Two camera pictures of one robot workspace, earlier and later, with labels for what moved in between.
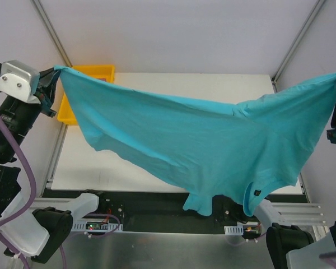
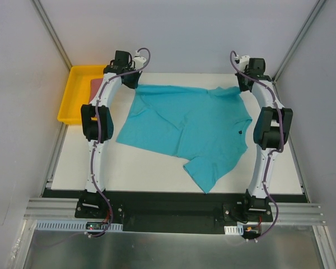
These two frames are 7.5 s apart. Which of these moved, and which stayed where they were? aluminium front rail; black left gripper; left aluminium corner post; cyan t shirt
Moved: cyan t shirt; black left gripper
Stayed: left aluminium corner post; aluminium front rail
